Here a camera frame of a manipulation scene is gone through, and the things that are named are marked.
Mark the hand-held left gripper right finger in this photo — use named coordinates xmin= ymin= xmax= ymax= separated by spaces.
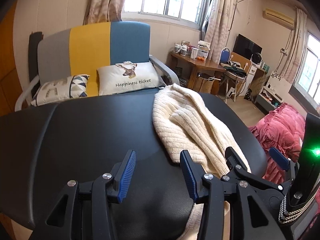
xmin=180 ymin=150 xmax=285 ymax=240

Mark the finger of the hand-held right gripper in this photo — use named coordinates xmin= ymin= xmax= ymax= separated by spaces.
xmin=269 ymin=147 xmax=297 ymax=180
xmin=221 ymin=146 xmax=284 ymax=192

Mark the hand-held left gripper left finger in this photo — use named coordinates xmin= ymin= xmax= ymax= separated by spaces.
xmin=31 ymin=149 xmax=137 ymax=240

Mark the cream knit sweater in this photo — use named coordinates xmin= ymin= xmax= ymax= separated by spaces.
xmin=152 ymin=84 xmax=252 ymax=240

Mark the pink quilt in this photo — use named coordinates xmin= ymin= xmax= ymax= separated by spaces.
xmin=247 ymin=102 xmax=308 ymax=188

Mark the grey bed headboard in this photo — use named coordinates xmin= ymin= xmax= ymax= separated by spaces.
xmin=289 ymin=84 xmax=320 ymax=117

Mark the grey low cabinet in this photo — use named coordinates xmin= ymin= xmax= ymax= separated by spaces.
xmin=255 ymin=90 xmax=284 ymax=112

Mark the white leaf-print box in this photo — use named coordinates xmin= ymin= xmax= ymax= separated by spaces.
xmin=267 ymin=71 xmax=293 ymax=97

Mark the small barred window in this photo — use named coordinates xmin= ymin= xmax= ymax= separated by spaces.
xmin=295 ymin=32 xmax=320 ymax=103

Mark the brown paper bag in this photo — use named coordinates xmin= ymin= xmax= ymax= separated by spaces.
xmin=199 ymin=74 xmax=220 ymax=95

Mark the round metal stool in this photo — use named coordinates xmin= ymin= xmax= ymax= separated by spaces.
xmin=223 ymin=64 xmax=248 ymax=103

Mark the white cabinet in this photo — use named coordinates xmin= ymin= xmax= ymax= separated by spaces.
xmin=246 ymin=65 xmax=266 ymax=90

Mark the white round fan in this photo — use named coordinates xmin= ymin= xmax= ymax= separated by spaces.
xmin=251 ymin=52 xmax=263 ymax=67

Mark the beige patterned curtain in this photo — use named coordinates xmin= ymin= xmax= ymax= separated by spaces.
xmin=202 ymin=0 xmax=242 ymax=67
xmin=84 ymin=0 xmax=133 ymax=25
xmin=282 ymin=7 xmax=308 ymax=80

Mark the light wooden chair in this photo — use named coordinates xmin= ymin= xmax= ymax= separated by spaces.
xmin=229 ymin=52 xmax=252 ymax=70

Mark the white deer print pillow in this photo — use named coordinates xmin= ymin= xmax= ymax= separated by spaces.
xmin=97 ymin=61 xmax=165 ymax=96

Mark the wooden desk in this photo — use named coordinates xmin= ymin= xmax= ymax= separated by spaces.
xmin=170 ymin=51 xmax=227 ymax=90

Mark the blue chair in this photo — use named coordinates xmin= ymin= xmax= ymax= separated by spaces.
xmin=220 ymin=47 xmax=231 ymax=64

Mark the black television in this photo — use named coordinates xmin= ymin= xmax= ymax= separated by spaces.
xmin=233 ymin=34 xmax=263 ymax=60

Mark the stack of clear boxes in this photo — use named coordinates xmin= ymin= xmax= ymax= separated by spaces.
xmin=197 ymin=41 xmax=211 ymax=60

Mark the geometric print pillow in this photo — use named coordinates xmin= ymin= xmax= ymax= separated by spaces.
xmin=30 ymin=74 xmax=90 ymax=107

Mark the grey yellow blue sofa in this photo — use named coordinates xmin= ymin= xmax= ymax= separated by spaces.
xmin=15 ymin=21 xmax=180 ymax=112

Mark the orange wooden wardrobe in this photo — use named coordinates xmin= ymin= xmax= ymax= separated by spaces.
xmin=0 ymin=2 xmax=18 ymax=117

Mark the wall air conditioner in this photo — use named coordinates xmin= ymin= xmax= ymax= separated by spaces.
xmin=262 ymin=8 xmax=295 ymax=27

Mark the black upright post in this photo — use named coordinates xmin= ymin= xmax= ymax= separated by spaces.
xmin=28 ymin=31 xmax=43 ymax=88

